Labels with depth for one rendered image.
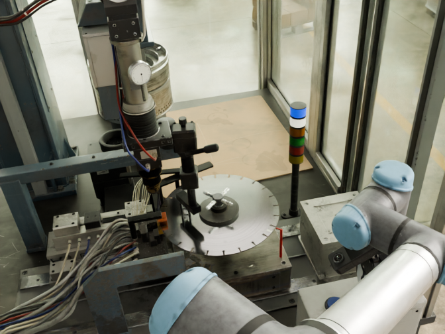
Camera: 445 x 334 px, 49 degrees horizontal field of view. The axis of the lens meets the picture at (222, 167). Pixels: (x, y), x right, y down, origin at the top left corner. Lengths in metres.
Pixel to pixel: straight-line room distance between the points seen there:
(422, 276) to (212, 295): 0.33
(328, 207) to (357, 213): 0.56
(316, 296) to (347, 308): 0.54
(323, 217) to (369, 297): 0.72
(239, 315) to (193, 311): 0.06
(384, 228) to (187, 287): 0.39
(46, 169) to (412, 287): 1.04
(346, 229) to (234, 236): 0.45
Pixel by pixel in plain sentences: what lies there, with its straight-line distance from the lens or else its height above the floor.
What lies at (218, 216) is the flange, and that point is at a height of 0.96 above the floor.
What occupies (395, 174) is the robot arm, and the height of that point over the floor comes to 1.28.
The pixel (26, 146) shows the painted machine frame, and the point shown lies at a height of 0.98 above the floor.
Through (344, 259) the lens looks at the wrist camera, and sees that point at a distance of 1.07.
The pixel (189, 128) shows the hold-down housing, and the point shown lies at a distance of 1.12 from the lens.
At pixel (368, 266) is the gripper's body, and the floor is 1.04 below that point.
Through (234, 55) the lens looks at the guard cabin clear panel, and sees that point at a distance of 2.30.
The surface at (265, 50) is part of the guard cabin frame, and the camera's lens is 2.29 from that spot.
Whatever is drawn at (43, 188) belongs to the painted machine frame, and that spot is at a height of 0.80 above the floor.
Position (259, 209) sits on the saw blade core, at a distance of 1.34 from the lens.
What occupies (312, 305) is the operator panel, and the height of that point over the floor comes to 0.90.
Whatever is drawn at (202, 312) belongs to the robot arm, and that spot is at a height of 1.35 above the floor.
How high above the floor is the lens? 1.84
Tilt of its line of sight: 37 degrees down
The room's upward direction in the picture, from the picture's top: 4 degrees counter-clockwise
